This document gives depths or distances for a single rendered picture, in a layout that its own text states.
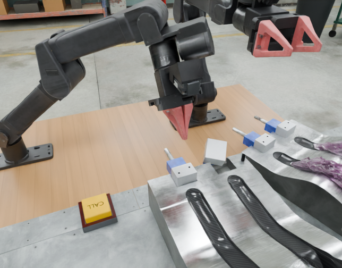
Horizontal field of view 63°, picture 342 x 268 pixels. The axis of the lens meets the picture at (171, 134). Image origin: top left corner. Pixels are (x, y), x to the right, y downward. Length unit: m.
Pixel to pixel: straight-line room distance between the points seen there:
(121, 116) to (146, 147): 0.21
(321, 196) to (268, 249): 0.23
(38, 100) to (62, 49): 0.17
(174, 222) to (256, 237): 0.16
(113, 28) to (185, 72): 0.17
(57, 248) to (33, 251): 0.05
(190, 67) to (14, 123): 0.51
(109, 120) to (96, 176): 0.28
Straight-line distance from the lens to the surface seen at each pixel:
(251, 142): 0.84
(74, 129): 1.03
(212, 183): 0.66
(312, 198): 0.75
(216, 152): 0.70
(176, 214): 0.60
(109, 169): 0.84
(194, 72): 0.50
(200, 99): 0.91
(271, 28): 0.55
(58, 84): 0.66
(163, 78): 0.55
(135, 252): 0.66
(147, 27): 0.54
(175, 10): 0.96
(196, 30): 0.55
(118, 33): 0.57
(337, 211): 0.74
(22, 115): 0.80
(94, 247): 0.68
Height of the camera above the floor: 1.37
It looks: 37 degrees down
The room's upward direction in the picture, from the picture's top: straight up
